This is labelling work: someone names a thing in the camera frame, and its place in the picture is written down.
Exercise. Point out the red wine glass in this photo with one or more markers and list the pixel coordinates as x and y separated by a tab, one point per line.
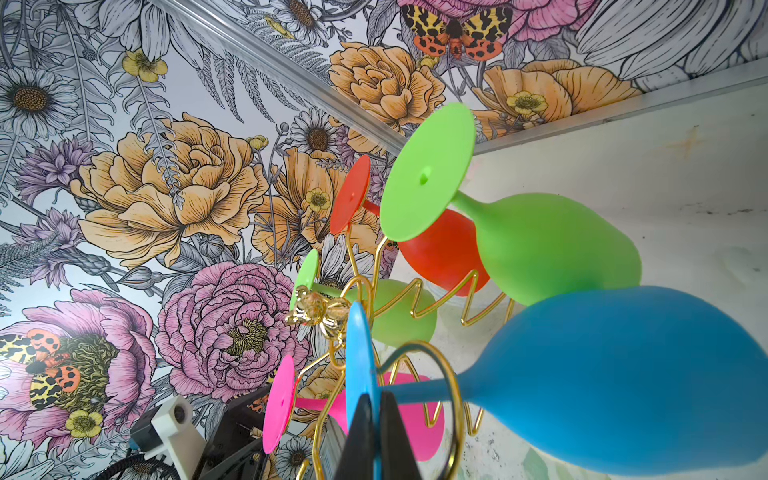
444	254

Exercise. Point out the green wine glass front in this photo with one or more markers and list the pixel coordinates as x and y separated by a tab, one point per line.
327	308

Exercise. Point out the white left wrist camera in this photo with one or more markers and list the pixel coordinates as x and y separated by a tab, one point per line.
167	429

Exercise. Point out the green wine glass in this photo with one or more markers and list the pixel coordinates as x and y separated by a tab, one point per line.
327	308
534	246

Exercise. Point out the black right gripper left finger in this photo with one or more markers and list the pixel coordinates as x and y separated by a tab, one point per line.
357	459

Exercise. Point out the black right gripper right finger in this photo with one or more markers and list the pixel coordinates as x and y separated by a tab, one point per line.
397	458

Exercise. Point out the green wine glass back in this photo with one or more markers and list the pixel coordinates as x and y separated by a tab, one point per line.
534	246

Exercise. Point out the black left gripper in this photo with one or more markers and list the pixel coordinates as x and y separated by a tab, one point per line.
235	450

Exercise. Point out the blue wine glass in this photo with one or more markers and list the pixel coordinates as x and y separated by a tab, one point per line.
639	381

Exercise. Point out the gold wine glass rack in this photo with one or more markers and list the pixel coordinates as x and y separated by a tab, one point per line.
428	297

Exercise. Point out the pink wine glass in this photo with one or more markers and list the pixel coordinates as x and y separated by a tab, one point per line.
282	400

